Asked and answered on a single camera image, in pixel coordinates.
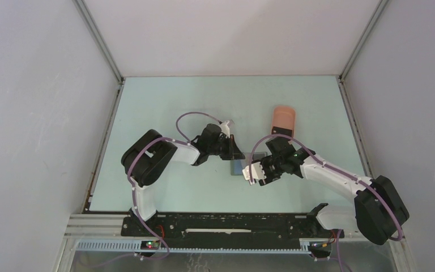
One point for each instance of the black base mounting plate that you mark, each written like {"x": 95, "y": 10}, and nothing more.
{"x": 254, "y": 231}

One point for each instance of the pink oval plastic tray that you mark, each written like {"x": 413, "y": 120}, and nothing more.
{"x": 284, "y": 117}

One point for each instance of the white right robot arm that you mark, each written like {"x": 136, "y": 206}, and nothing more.
{"x": 378, "y": 212}

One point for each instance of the black gold-print credit card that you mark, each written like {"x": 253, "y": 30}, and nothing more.
{"x": 281, "y": 130}

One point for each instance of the green leather card holder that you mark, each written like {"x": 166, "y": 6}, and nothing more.
{"x": 238, "y": 165}

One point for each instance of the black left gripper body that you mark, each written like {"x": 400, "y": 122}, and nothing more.
{"x": 222, "y": 148}

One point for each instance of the aluminium frame rail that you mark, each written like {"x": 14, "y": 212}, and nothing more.
{"x": 103, "y": 232}

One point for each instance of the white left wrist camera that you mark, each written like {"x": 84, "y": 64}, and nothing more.
{"x": 225, "y": 127}

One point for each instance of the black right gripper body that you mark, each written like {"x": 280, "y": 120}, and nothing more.
{"x": 272, "y": 166}

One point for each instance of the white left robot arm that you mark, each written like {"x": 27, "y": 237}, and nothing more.
{"x": 145, "y": 161}

